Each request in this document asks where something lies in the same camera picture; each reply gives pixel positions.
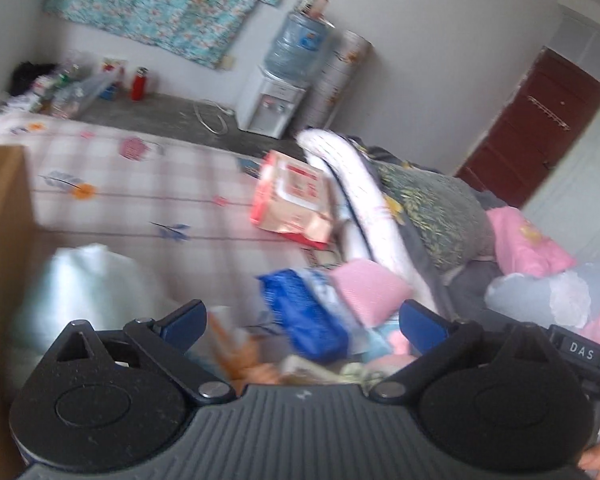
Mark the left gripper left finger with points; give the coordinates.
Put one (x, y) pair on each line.
(165, 343)

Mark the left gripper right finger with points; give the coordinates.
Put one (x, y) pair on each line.
(441, 344)

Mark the pink knitted cloth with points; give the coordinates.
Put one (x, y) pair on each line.
(372, 292)

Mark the orange striped cloth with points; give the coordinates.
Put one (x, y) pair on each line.
(237, 352)

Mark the white plastic bag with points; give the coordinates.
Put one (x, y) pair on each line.
(85, 283)

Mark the green leaf pattern pillow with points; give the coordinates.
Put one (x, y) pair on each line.
(449, 220)

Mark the pink garment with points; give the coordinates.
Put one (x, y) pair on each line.
(521, 248)

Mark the pink checked tablecloth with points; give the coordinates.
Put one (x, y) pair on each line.
(179, 209)

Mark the blue white plastic package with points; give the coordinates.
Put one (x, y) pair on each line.
(318, 323)

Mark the white grey folded blanket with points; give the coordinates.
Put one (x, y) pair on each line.
(393, 242)

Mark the red wet wipes pack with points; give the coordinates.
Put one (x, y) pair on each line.
(292, 199)

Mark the dark red door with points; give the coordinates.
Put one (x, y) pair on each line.
(547, 115)

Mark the white water dispenser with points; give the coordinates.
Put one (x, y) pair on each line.
(267, 104)

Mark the red thermos bottle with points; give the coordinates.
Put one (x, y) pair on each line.
(139, 84)

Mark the clear plastic bag clutter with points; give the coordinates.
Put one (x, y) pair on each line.
(66, 89)

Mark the patterned cylinder barrel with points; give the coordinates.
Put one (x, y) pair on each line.
(318, 108)

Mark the blue water jug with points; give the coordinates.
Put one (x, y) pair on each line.
(298, 49)

